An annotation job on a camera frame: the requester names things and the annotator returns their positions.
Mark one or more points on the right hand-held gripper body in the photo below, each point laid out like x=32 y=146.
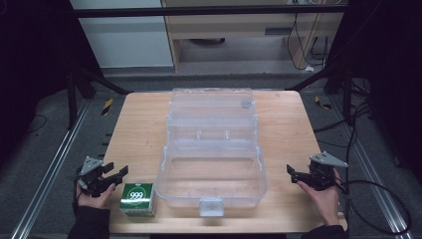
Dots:
x=323 y=171

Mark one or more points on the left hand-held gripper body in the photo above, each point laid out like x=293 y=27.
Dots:
x=90 y=171

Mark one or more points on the person's left hand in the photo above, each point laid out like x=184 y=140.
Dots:
x=96 y=198

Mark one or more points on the person's right hand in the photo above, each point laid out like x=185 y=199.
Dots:
x=323 y=202

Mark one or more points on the green and white carton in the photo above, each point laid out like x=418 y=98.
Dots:
x=137 y=200

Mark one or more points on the yellow black floor tape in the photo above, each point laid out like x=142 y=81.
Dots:
x=321 y=103
x=106 y=106

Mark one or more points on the black metal stand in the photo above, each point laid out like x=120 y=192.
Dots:
x=335 y=83
x=83 y=89

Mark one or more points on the clear plastic storage box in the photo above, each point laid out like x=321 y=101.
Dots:
x=212 y=152

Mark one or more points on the white cabinet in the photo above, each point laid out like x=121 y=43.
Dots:
x=126 y=36

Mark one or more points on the light wooden desk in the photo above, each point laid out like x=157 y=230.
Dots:
x=239 y=26

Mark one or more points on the aluminium floor rail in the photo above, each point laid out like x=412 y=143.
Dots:
x=375 y=172
x=49 y=172

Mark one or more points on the black metal frame bar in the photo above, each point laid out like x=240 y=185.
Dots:
x=199 y=12

